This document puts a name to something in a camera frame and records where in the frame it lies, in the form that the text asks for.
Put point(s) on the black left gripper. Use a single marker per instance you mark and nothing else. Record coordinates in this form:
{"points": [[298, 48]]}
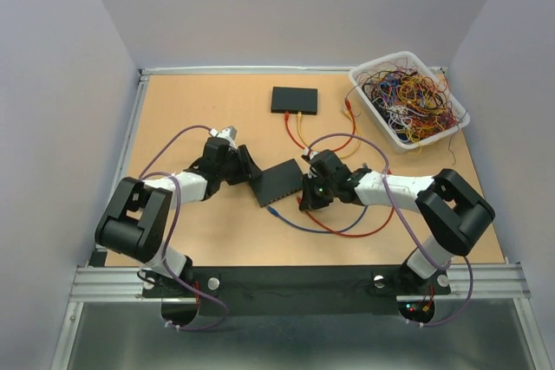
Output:
{"points": [[241, 162]]}

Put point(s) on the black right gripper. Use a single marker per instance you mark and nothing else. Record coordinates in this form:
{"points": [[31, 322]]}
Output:
{"points": [[312, 190]]}

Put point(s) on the long black network switch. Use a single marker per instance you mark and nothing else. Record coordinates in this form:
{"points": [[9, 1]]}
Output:
{"points": [[277, 182]]}

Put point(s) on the small black network switch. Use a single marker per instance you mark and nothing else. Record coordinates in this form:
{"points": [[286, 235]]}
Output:
{"points": [[294, 100]]}

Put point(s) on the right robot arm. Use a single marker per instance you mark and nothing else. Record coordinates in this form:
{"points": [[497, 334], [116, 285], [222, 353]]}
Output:
{"points": [[455, 213]]}

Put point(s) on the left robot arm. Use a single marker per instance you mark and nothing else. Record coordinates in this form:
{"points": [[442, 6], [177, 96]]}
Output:
{"points": [[134, 221]]}

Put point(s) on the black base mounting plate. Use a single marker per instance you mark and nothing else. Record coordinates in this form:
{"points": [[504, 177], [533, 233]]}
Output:
{"points": [[314, 290]]}

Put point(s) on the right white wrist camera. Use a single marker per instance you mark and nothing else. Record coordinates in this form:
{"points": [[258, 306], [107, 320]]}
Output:
{"points": [[309, 154]]}

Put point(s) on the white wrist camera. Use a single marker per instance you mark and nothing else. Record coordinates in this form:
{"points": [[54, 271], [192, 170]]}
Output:
{"points": [[228, 133], [309, 154]]}

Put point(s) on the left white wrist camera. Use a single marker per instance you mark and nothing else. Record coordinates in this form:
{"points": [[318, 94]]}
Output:
{"points": [[228, 133]]}

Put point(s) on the white plastic wire bin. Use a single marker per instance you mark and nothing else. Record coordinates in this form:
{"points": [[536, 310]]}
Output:
{"points": [[407, 101]]}

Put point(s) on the aluminium frame rail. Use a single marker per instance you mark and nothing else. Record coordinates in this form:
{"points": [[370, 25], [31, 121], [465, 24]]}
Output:
{"points": [[96, 283]]}

